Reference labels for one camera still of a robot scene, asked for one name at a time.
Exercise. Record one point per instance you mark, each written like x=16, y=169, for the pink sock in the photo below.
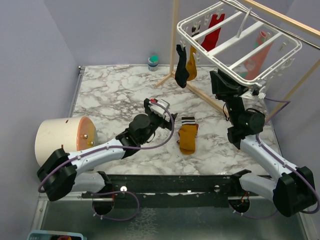
x=254, y=63

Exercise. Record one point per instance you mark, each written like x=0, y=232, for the wooden clothes rack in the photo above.
x=201, y=85

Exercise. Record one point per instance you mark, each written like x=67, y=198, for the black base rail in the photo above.
x=171, y=191

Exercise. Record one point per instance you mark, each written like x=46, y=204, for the mustard striped sock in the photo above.
x=187, y=149

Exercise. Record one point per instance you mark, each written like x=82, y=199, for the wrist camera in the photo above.
x=159, y=107
x=259, y=89

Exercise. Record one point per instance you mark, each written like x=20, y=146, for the blue bin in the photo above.
x=54, y=235

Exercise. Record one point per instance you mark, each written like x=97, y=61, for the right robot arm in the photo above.
x=291, y=188

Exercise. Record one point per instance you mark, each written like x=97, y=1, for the teal lidded jar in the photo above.
x=152, y=63

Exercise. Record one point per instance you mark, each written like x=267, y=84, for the maroon beige striped sock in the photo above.
x=187, y=134

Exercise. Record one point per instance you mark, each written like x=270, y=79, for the black sock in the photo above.
x=181, y=73

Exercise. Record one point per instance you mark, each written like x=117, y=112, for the red sock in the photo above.
x=211, y=39

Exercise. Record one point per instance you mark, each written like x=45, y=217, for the cream cylindrical container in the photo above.
x=72, y=134

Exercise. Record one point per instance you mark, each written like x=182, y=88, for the white plastic sock hanger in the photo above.
x=238, y=33

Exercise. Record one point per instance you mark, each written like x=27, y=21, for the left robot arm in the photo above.
x=65, y=172

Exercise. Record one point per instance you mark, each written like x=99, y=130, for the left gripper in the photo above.
x=164, y=124

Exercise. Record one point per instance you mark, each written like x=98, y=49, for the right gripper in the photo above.
x=225, y=87

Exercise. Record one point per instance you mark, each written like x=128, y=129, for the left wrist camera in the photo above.
x=159, y=107

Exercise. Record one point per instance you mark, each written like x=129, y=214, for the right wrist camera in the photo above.
x=259, y=89

